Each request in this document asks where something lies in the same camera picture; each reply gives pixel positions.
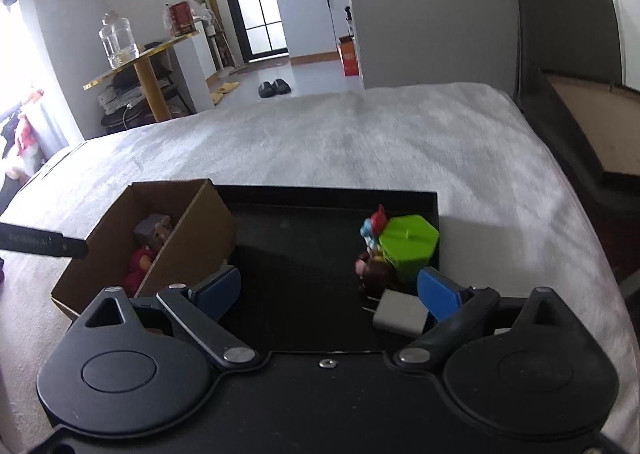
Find white usb wall charger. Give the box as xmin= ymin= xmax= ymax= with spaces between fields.
xmin=362 ymin=289 xmax=428 ymax=337

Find green hexagonal container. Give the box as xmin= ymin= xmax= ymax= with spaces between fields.
xmin=378 ymin=215 xmax=439 ymax=282

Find brown pink toy figurine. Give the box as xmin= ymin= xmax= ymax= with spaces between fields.
xmin=355 ymin=252 xmax=396 ymax=280

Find red hat smurf figurine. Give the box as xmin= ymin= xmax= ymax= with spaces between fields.
xmin=360 ymin=205 xmax=388 ymax=255

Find red dressed doll figure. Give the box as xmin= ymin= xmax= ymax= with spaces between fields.
xmin=122 ymin=246 xmax=156 ymax=297

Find brown cardboard box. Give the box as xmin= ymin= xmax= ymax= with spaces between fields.
xmin=51 ymin=179 xmax=235 ymax=320

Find grey blocky toy figure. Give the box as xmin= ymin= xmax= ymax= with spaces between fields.
xmin=134 ymin=214 xmax=172 ymax=252

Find black shallow tray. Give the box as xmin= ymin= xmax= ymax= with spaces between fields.
xmin=216 ymin=185 xmax=439 ymax=352

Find black left gripper tip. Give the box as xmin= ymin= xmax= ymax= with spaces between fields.
xmin=0 ymin=222 xmax=89 ymax=259

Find round gold side table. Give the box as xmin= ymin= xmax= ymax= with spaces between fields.
xmin=82 ymin=31 xmax=200 ymax=123

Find yellow slippers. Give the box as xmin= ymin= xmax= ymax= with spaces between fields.
xmin=210 ymin=82 xmax=240 ymax=106

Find pair of black slippers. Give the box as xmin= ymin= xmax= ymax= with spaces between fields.
xmin=258 ymin=78 xmax=292 ymax=99

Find dark sofa with wooden panel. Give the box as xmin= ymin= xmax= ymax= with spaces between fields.
xmin=518 ymin=0 xmax=639 ymax=281

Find orange cardboard box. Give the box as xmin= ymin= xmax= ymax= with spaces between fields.
xmin=338 ymin=35 xmax=360 ymax=76

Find clear glass jar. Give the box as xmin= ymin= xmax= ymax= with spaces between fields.
xmin=99 ymin=10 xmax=139 ymax=69

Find red tin can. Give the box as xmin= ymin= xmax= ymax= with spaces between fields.
xmin=167 ymin=2 xmax=196 ymax=37

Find white kitchen cabinet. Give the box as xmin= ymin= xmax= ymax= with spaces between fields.
xmin=277 ymin=0 xmax=350 ymax=64

